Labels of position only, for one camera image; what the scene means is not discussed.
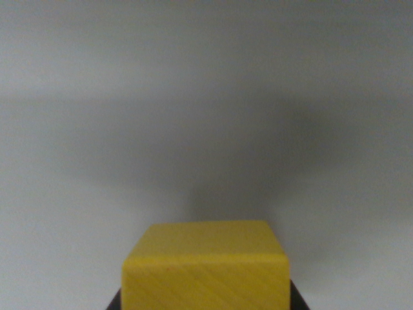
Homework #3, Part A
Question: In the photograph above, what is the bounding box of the grey plastic bin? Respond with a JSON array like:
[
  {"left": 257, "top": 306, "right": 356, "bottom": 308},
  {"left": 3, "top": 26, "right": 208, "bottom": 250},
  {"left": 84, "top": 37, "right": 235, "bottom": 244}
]
[{"left": 0, "top": 0, "right": 413, "bottom": 310}]

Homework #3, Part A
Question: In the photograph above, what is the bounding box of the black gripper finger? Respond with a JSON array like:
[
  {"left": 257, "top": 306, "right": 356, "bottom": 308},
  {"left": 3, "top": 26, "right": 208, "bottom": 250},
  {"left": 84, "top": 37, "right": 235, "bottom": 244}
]
[{"left": 105, "top": 288, "right": 124, "bottom": 310}]

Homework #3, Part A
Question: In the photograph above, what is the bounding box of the yellow wooden cube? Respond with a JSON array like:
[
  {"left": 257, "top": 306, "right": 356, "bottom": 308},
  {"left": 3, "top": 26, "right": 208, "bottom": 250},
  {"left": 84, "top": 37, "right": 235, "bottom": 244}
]
[{"left": 121, "top": 220, "right": 291, "bottom": 310}]

